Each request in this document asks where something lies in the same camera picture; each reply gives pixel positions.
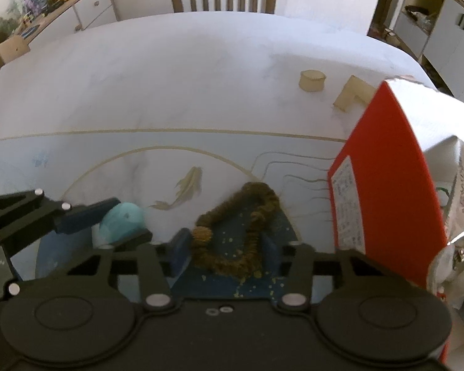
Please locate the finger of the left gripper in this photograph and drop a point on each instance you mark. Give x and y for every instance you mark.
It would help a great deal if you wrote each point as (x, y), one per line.
(74, 218)
(133, 241)

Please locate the red cardboard shoe box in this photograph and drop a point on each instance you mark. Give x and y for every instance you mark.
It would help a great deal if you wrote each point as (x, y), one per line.
(388, 228)

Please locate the cardboard box on sideboard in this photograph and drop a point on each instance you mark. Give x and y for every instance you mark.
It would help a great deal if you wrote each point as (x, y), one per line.
(12, 48)

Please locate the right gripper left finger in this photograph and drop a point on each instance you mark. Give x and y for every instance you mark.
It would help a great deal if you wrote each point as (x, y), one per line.
(156, 264)

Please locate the round beige wooden block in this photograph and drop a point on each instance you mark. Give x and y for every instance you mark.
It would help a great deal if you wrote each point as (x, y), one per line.
(312, 80)

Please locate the silver foil snack bag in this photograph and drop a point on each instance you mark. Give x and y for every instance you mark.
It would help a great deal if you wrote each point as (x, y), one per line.
(446, 163)

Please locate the white sideboard cabinet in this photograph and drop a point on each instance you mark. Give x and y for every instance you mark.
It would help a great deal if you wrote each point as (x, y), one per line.
(72, 17)

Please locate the large white wall cabinet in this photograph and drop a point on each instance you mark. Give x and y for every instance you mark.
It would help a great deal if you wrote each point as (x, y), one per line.
(432, 32)

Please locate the light blue soft toy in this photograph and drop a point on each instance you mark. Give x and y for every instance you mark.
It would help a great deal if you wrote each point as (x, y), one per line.
(120, 222)

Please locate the rectangular beige wooden block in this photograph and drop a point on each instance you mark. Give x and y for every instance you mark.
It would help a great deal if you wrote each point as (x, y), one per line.
(356, 88)

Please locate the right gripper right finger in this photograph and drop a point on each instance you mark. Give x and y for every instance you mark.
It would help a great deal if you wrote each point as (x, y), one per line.
(292, 265)

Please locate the small beige wooden block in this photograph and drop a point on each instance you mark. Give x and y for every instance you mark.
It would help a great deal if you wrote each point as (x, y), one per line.
(342, 102)

